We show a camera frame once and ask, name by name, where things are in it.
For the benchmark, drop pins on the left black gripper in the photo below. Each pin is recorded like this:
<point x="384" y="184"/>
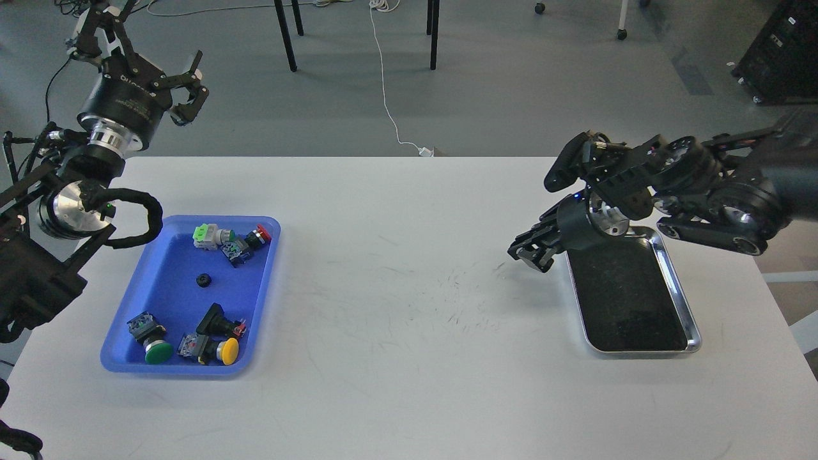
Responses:
<point x="124" y="105"/>

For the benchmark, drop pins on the black table leg left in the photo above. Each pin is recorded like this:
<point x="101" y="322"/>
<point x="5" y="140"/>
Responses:
<point x="284" y="30"/>

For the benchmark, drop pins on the silver metal tray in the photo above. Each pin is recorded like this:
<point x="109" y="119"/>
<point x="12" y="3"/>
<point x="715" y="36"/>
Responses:
<point x="630" y="299"/>

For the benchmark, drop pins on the black push button switch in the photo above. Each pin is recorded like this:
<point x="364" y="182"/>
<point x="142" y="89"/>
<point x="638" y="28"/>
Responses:
<point x="215" y="324"/>

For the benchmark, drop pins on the green mushroom push button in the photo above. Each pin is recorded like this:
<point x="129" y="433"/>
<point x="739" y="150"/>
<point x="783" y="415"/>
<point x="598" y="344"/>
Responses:
<point x="151" y="335"/>

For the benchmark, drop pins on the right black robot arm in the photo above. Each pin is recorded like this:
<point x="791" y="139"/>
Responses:
<point x="732" y="192"/>

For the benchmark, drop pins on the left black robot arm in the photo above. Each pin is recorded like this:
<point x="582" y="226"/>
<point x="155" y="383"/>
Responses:
<point x="61" y="205"/>

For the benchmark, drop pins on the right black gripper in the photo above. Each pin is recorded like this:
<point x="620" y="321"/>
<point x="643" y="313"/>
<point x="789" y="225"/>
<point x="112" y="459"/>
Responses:
<point x="582" y="221"/>

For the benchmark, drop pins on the green white push button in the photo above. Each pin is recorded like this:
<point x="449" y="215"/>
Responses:
<point x="212" y="237"/>

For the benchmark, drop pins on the black table leg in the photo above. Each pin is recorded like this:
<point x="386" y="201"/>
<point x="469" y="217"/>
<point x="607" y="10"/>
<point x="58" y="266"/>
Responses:
<point x="432" y="27"/>
<point x="284" y="30"/>

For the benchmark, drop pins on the black equipment cart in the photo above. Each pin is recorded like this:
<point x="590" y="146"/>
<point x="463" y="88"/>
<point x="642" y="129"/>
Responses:
<point x="780" y="66"/>

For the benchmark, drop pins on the blue plastic tray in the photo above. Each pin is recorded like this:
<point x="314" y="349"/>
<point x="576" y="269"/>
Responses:
<point x="164" y="284"/>

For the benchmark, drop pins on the white chair leg caster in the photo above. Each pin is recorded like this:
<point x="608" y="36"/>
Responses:
<point x="622" y="32"/>

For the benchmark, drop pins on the red push button switch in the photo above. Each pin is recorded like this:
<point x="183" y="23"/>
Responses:
<point x="243" y="248"/>

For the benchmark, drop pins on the black table leg right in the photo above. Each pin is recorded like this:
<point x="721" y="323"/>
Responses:
<point x="432" y="27"/>

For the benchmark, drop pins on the yellow push button switch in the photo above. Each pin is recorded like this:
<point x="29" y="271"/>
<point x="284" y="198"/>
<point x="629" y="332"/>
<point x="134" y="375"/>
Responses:
<point x="203" y="349"/>

